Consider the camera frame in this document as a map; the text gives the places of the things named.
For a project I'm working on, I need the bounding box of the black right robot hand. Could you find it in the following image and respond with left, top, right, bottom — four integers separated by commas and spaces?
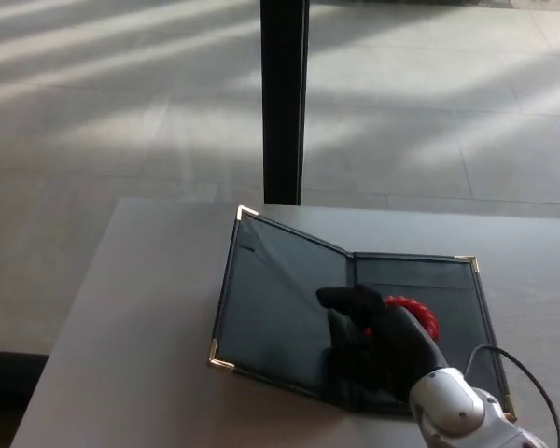
315, 284, 451, 405

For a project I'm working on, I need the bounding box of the black USC diary folder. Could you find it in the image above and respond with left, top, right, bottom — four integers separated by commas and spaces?
207, 204, 518, 418

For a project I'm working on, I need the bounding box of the dark seat edge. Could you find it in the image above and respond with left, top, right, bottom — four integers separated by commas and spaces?
0, 348, 50, 448

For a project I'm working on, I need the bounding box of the red coiled cable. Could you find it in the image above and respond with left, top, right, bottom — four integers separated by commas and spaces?
363, 294, 441, 349

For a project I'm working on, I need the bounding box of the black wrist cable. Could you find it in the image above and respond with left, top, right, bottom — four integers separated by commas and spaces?
462, 343, 560, 448

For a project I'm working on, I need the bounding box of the black vertical window frame post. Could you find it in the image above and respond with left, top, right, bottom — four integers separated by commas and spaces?
259, 0, 310, 206

